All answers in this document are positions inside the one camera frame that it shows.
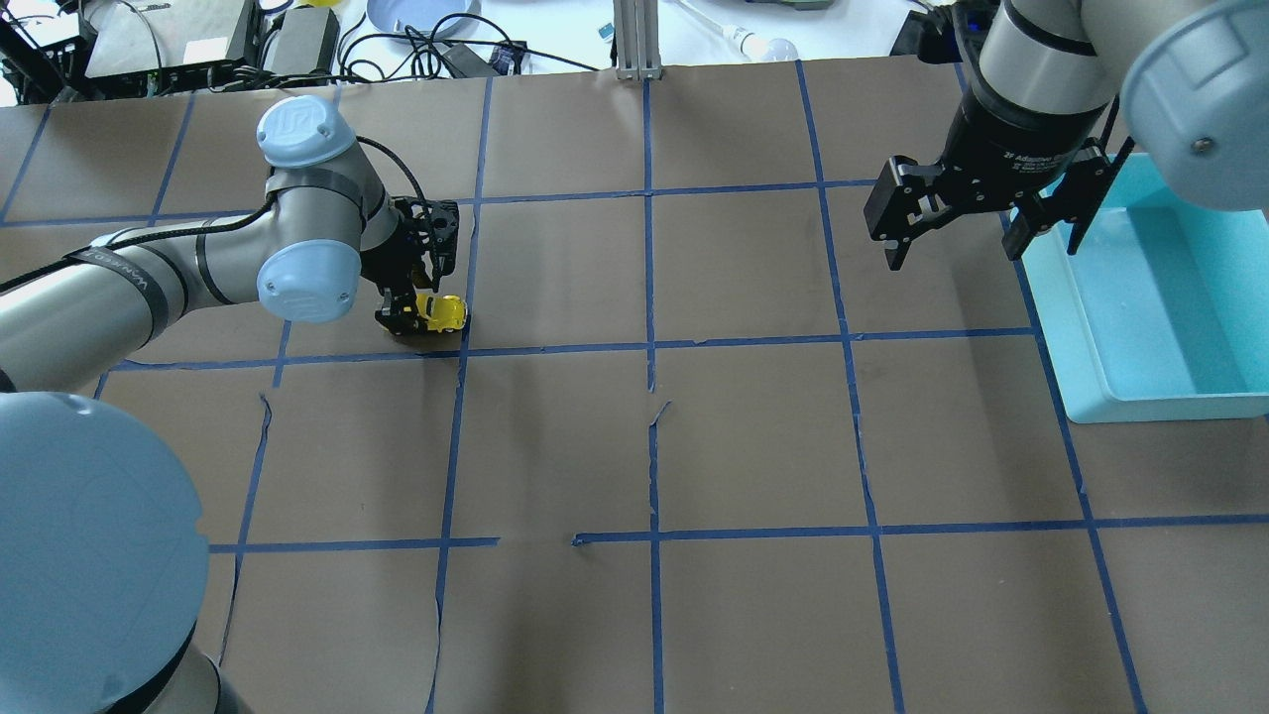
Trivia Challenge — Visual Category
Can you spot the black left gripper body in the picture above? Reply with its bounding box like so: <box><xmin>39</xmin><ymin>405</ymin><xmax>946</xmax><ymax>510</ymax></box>
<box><xmin>360</xmin><ymin>223</ymin><xmax>438</xmax><ymax>308</ymax></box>

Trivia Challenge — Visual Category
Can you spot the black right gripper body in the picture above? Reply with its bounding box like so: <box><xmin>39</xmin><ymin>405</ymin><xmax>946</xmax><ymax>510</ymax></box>
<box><xmin>863</xmin><ymin>94</ymin><xmax>1127</xmax><ymax>249</ymax></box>

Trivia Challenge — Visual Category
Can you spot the yellow beetle toy car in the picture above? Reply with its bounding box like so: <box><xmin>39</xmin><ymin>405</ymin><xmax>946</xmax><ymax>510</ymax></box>
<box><xmin>415</xmin><ymin>294</ymin><xmax>470</xmax><ymax>334</ymax></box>

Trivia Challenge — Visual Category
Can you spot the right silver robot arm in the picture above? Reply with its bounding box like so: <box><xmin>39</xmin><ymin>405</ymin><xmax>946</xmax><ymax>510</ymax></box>
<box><xmin>863</xmin><ymin>1</ymin><xmax>1268</xmax><ymax>271</ymax></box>

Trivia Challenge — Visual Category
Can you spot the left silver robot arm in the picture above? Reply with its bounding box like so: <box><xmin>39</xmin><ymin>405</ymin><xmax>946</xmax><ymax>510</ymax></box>
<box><xmin>3</xmin><ymin>94</ymin><xmax>467</xmax><ymax>713</ymax></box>

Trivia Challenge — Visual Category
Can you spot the light blue plastic bin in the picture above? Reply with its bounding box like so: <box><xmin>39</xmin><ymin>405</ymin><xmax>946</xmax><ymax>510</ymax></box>
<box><xmin>1023</xmin><ymin>153</ymin><xmax>1268</xmax><ymax>424</ymax></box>

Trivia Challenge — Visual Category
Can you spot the black power adapter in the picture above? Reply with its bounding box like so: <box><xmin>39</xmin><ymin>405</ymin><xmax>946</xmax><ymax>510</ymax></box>
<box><xmin>261</xmin><ymin>5</ymin><xmax>339</xmax><ymax>75</ymax></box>

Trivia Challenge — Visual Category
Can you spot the white light bulb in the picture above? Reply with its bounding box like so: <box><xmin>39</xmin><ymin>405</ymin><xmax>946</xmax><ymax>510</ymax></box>
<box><xmin>721</xmin><ymin>27</ymin><xmax>799</xmax><ymax>62</ymax></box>

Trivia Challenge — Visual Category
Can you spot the blue plate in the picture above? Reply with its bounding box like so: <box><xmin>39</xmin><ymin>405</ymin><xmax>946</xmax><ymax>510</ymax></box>
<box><xmin>364</xmin><ymin>0</ymin><xmax>481</xmax><ymax>38</ymax></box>

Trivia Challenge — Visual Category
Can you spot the black laptop computer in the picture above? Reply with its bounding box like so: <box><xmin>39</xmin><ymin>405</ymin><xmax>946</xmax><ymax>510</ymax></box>
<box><xmin>85</xmin><ymin>1</ymin><xmax>263</xmax><ymax>82</ymax></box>

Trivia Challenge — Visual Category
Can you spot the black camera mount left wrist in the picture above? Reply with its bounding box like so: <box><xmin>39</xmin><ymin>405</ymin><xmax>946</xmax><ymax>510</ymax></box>
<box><xmin>393</xmin><ymin>197</ymin><xmax>461</xmax><ymax>290</ymax></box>

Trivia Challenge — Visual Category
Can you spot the aluminium frame post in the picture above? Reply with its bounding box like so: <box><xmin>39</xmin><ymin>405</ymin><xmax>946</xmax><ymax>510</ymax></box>
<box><xmin>612</xmin><ymin>0</ymin><xmax>662</xmax><ymax>81</ymax></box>

